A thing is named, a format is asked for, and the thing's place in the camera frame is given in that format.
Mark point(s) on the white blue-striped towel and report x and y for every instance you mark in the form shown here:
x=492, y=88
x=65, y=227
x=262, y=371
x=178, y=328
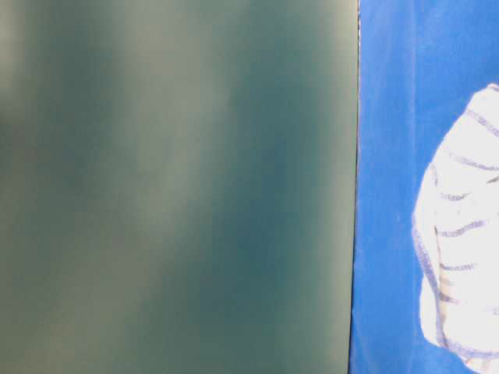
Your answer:
x=455, y=234

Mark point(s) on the dark green blurred panel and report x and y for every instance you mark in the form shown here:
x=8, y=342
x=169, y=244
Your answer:
x=177, y=182

